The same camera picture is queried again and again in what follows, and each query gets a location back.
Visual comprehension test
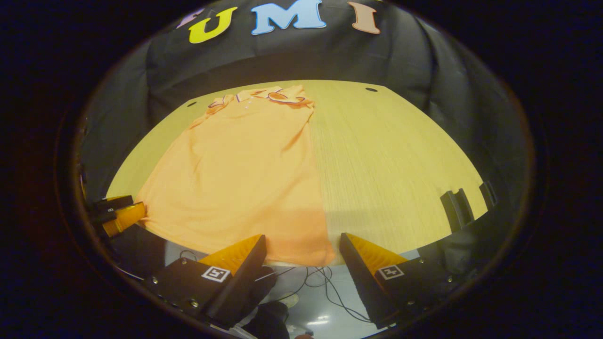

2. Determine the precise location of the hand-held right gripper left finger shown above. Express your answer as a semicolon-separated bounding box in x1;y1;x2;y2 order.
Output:
143;234;268;329

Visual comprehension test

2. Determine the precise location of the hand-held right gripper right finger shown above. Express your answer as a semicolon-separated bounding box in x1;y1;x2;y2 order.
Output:
340;232;461;330

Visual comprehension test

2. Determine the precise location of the orange T-shirt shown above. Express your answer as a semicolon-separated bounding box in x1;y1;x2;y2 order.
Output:
134;85;336;267

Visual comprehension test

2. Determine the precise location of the black backdrop cloth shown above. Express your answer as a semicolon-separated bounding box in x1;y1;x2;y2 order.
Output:
78;0;535;226

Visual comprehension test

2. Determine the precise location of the thin black cable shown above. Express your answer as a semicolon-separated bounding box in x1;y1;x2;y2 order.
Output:
257;266;373;324

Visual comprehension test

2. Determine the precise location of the black table bracket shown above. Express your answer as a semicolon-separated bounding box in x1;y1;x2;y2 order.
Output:
440;188;475;234

